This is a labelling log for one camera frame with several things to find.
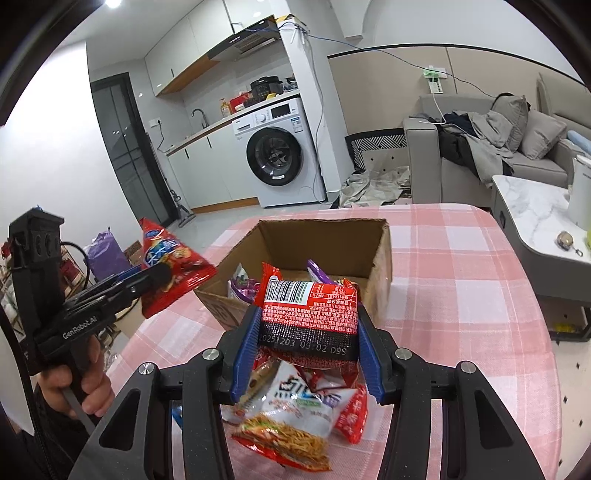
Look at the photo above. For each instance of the person's left forearm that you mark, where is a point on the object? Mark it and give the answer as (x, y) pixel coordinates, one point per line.
(41, 443)

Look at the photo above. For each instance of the black glass door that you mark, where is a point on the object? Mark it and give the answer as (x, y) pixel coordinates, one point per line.
(120, 152)

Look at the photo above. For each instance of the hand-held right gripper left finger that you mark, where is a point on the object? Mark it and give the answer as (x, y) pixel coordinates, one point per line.
(247, 350)

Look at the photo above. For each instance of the grey sofa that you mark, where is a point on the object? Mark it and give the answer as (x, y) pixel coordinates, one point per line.
(425, 161)

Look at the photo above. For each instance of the crumpled grey sheet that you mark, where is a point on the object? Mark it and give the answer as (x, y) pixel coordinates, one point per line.
(374, 189)

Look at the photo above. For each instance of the wall socket with green plug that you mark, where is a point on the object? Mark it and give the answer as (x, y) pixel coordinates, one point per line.
(434, 83)

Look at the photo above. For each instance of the kitchen counter with cabinets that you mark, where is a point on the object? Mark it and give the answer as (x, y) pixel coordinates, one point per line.
(203, 170)

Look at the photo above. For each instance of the marble coffee table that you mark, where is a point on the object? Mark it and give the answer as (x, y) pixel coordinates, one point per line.
(531, 207)

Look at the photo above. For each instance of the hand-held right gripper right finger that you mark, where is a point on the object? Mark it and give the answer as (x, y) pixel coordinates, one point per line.
(369, 355)

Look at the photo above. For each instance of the pink checked tablecloth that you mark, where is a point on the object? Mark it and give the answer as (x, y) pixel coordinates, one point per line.
(461, 286)

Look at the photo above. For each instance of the grey pillow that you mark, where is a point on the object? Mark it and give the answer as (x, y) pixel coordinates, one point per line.
(510, 120)
(542, 134)

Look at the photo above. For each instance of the dark jacket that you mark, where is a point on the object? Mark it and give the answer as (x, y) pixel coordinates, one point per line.
(455, 143)

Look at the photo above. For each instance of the black rice cooker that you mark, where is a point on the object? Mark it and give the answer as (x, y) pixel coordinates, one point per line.
(265, 87)

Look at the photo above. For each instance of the white upper cabinets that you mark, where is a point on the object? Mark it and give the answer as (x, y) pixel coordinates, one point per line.
(184, 46)

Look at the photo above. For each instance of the small yellow object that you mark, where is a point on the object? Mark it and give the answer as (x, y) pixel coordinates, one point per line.
(563, 327)

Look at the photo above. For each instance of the black white patterned panel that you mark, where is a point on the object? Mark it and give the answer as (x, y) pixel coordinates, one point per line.
(369, 141)

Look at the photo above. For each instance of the purple bag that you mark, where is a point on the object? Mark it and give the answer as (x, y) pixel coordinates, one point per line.
(106, 258)

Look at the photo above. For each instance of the white kettle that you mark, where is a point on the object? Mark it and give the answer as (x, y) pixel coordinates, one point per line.
(579, 194)

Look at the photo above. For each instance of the range hood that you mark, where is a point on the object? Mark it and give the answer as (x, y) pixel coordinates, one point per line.
(244, 44)

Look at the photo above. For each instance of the red box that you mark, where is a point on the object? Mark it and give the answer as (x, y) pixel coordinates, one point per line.
(240, 99)

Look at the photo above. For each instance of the white noodle packet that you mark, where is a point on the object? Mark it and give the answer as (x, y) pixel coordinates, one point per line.
(295, 406)

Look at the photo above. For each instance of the person's left hand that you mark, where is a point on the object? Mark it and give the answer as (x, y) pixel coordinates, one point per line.
(92, 387)

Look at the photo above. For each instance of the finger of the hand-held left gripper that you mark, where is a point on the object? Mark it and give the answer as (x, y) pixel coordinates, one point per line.
(157, 276)
(124, 276)

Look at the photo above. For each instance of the grey garment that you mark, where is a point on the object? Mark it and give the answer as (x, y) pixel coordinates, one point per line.
(491, 152)

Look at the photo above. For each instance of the red chip bag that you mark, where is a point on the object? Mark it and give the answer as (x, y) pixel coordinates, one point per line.
(184, 267)

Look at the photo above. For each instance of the metal faucet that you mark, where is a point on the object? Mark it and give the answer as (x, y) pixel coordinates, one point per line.
(205, 121)

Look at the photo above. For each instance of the purple snack packet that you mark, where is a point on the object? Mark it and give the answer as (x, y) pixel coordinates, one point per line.
(318, 272)
(242, 284)

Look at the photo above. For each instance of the red black noodle packet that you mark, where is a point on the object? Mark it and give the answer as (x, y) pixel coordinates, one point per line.
(351, 415)
(309, 318)

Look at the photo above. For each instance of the white washing machine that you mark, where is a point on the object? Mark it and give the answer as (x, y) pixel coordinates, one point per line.
(295, 175)

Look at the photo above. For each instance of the yellow bottle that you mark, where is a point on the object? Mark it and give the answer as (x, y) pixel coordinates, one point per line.
(224, 110)

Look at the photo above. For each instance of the brown cardboard box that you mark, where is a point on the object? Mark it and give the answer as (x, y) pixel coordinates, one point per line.
(134, 253)

